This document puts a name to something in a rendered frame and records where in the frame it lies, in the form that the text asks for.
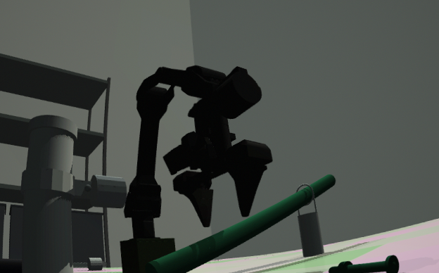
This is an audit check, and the dark green bolt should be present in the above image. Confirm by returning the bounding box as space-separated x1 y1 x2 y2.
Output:
329 255 399 273

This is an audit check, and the grey post with cap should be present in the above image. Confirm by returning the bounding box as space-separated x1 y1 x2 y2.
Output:
22 115 77 273

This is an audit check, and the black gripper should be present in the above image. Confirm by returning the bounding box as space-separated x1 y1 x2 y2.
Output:
173 123 273 227

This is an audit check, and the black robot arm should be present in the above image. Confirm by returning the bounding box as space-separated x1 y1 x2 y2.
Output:
124 65 262 239

